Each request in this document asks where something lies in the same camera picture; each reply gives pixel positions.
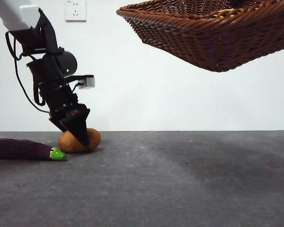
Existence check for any purple eggplant with green stem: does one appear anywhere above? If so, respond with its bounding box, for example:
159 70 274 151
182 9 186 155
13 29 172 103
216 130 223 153
0 138 67 161

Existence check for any brown woven wicker basket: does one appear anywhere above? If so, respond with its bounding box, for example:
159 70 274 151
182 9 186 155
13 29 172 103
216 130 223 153
116 0 284 73

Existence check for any brown potato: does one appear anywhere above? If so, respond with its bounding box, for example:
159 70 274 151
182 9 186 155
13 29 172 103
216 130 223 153
58 128 102 153

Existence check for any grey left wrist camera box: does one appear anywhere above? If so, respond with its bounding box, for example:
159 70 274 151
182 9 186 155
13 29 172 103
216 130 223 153
78 76 96 90

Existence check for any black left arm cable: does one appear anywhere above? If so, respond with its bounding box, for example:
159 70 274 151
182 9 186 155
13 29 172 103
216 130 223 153
5 30 50 113

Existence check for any white wall socket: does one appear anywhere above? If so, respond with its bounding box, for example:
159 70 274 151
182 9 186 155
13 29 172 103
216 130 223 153
65 0 87 23

